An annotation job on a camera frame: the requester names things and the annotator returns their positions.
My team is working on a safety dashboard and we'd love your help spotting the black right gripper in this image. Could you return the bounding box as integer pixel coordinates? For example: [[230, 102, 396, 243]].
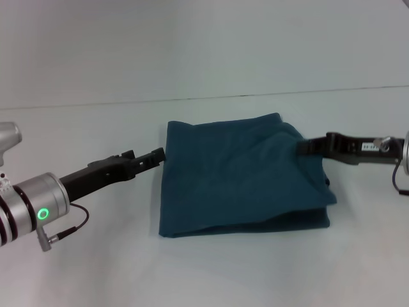
[[296, 130, 406, 167]]

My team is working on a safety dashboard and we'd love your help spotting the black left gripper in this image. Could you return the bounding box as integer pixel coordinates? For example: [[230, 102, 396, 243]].
[[59, 146, 167, 204]]

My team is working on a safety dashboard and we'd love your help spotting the teal t-shirt with white lettering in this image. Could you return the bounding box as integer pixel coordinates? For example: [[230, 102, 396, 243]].
[[158, 111, 339, 239]]

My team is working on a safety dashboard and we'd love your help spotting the left arm connector cable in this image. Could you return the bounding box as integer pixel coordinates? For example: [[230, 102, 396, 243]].
[[36, 203, 90, 253]]

